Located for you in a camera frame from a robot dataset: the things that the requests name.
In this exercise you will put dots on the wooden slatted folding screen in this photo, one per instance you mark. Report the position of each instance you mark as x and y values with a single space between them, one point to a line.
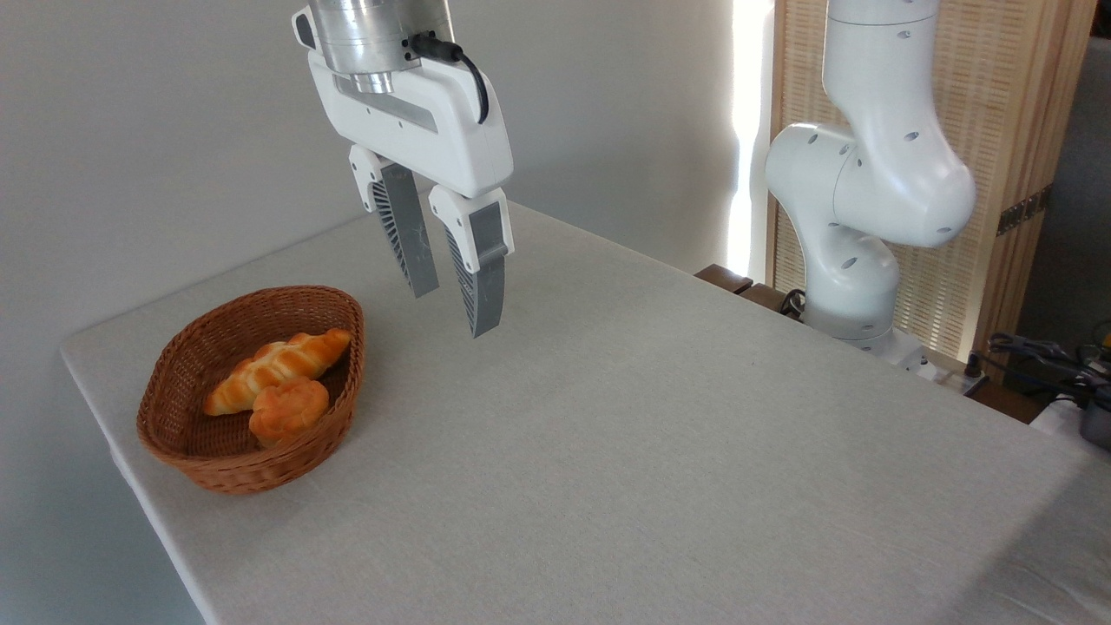
998 104

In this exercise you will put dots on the long twisted bread roll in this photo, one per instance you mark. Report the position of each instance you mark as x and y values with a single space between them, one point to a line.
269 369

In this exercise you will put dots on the white cloth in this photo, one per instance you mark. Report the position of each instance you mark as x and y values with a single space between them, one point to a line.
1055 421

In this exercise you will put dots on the dark brown wooden furniture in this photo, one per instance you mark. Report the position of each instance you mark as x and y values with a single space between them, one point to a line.
725 278

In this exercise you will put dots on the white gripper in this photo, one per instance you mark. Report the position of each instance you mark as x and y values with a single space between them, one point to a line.
434 130

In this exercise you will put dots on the dark metal screen hinge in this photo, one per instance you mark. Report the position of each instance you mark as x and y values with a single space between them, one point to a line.
1024 210

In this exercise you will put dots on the round orange muffin bread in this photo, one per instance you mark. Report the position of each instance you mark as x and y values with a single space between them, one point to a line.
288 413

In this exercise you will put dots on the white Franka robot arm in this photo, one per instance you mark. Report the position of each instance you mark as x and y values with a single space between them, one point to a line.
868 174

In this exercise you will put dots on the brown wicker basket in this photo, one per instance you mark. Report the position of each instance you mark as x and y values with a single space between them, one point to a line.
226 469

